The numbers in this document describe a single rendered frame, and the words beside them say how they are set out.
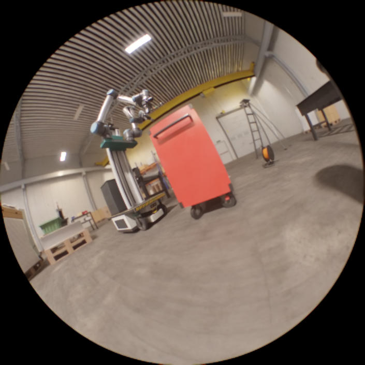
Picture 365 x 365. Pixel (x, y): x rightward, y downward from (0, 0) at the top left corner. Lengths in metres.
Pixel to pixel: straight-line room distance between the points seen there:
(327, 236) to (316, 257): 0.10
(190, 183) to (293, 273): 0.85
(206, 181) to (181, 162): 0.25
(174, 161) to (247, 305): 0.95
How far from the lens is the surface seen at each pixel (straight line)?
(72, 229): 2.85
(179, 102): 9.33
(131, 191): 1.76
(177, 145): 0.90
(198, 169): 0.84
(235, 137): 11.49
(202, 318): 0.43
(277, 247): 0.52
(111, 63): 8.51
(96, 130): 1.64
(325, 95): 2.84
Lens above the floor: 0.40
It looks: 2 degrees down
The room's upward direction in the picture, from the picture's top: 24 degrees counter-clockwise
